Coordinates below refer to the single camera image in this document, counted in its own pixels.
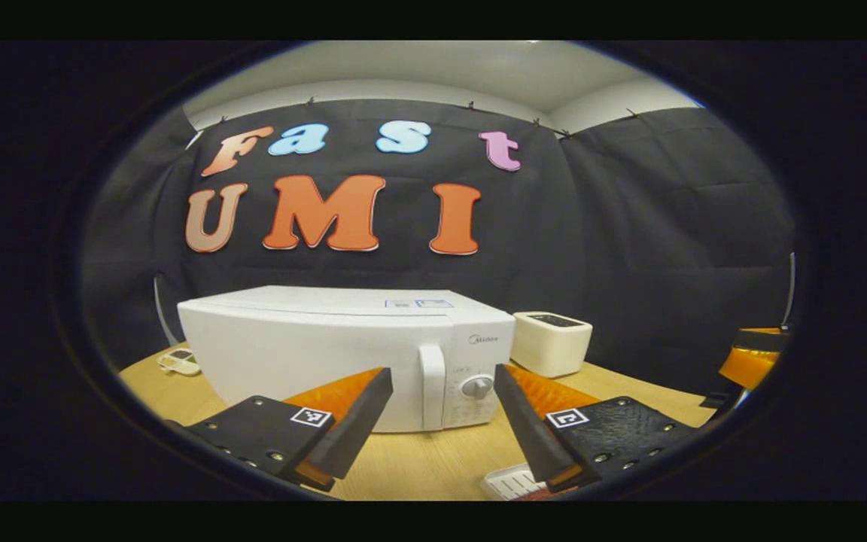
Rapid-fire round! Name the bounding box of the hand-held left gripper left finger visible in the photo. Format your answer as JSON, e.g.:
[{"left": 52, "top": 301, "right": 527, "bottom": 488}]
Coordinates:
[{"left": 166, "top": 367, "right": 394, "bottom": 492}]

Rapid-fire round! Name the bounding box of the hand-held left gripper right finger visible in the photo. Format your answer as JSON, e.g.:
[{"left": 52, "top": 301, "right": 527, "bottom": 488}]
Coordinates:
[{"left": 494, "top": 364, "right": 705, "bottom": 494}]

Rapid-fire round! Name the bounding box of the white microwave oven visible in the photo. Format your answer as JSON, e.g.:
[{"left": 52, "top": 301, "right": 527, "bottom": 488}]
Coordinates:
[{"left": 177, "top": 285, "right": 517, "bottom": 434}]

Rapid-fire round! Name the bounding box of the white food tray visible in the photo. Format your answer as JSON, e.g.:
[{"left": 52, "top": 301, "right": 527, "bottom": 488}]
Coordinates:
[{"left": 479, "top": 463, "right": 555, "bottom": 501}]

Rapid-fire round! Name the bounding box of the white toaster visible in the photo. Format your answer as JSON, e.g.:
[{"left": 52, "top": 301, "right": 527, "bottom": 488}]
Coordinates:
[{"left": 510, "top": 311, "right": 594, "bottom": 379}]

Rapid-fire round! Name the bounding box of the small white handheld device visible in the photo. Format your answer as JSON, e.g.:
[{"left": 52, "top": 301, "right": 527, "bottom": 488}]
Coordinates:
[{"left": 157, "top": 348, "right": 201, "bottom": 376}]

